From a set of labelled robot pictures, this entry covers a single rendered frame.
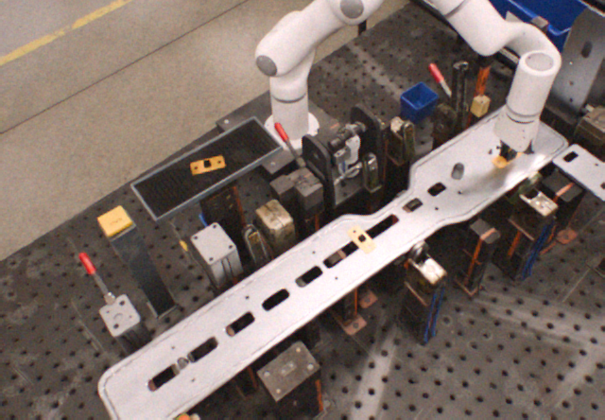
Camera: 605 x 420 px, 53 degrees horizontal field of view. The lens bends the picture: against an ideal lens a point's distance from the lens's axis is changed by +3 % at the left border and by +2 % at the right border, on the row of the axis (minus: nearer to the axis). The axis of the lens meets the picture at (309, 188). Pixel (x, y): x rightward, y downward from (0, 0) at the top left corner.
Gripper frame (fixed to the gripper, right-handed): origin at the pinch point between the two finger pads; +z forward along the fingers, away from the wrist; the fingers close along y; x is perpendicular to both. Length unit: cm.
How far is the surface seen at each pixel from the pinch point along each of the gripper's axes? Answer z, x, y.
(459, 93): -6.6, 0.4, -19.9
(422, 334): 32, -42, 16
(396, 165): 10.0, -20.5, -20.9
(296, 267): 5, -65, -9
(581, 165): 5.3, 15.3, 13.1
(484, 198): 5.2, -12.8, 4.9
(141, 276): 11, -97, -36
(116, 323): -1, -107, -20
